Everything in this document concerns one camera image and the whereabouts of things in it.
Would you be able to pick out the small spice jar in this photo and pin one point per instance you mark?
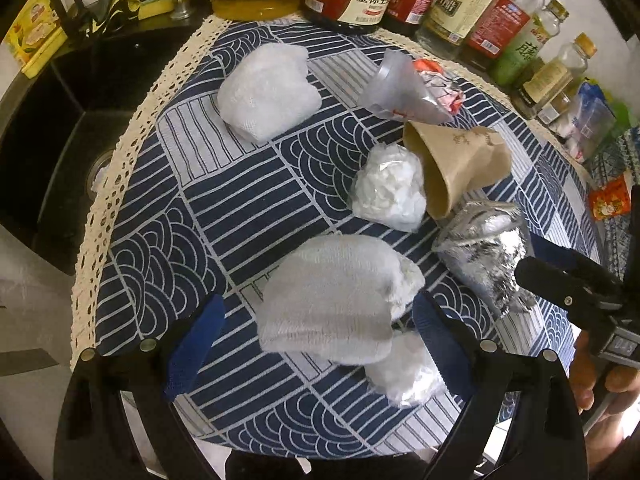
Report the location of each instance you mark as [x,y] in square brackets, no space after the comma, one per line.
[552,110]

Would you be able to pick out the clear plastic cup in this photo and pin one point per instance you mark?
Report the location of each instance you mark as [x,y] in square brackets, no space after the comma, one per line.
[400,92]

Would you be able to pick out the bottle with green label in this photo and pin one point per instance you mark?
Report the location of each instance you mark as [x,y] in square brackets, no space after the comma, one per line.
[522,52]

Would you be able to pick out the red white wrapper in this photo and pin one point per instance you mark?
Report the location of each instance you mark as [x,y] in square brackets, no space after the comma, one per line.
[442,86]

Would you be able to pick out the small white cloth wad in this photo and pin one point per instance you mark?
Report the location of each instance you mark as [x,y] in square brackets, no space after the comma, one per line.
[265,92]

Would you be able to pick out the silver foil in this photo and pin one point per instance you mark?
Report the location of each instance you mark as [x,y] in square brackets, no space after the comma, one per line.
[485,260]

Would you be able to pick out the black kitchen sink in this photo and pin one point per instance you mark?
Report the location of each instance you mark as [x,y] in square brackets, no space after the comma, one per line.
[65,125]

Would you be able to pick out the large white cloth wad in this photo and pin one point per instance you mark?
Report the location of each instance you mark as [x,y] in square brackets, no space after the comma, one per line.
[330,300]

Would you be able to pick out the red orange snack packet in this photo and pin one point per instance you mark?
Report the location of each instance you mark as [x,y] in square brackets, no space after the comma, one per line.
[610,197]

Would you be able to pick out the gold cap clear bottle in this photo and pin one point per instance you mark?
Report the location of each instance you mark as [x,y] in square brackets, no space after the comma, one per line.
[550,77]

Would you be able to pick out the metal soap dispenser pump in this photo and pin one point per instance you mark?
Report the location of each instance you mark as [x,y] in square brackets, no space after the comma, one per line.
[182,2]

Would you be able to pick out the yellow green sponge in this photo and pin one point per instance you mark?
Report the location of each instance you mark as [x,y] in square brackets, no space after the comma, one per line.
[155,5]

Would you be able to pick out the person's right hand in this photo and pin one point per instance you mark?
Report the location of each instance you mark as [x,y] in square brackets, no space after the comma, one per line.
[584,377]

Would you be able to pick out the yellow sponge and cloth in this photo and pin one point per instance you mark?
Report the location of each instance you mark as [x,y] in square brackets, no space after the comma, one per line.
[107,7]

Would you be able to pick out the plastic bag with white tissue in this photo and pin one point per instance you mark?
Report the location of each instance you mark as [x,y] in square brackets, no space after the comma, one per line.
[390,187]

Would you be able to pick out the navy patterned tablecloth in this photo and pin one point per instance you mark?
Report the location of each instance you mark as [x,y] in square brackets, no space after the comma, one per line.
[215,220]

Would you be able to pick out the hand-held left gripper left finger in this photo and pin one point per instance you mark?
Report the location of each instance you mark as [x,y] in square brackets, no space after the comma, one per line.
[196,347]

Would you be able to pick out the yellow cardboard box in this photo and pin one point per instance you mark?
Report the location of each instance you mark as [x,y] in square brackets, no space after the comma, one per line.
[32,35]

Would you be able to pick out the clear plastic seasoning bags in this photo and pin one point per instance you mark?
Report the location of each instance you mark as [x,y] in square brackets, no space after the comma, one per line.
[592,115]

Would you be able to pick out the brown paper cup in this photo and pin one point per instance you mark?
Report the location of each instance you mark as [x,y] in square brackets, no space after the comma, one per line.
[457,170]

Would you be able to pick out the oil bottle with red label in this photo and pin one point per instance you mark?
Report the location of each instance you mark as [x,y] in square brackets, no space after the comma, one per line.
[500,25]

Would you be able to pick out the clear vinegar bottle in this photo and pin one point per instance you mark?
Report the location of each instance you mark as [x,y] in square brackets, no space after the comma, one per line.
[457,7]

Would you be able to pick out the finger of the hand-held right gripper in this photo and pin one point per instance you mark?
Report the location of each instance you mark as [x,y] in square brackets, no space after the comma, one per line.
[555,252]
[550,282]

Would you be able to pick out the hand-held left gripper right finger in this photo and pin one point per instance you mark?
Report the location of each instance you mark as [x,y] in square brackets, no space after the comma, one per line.
[444,347]

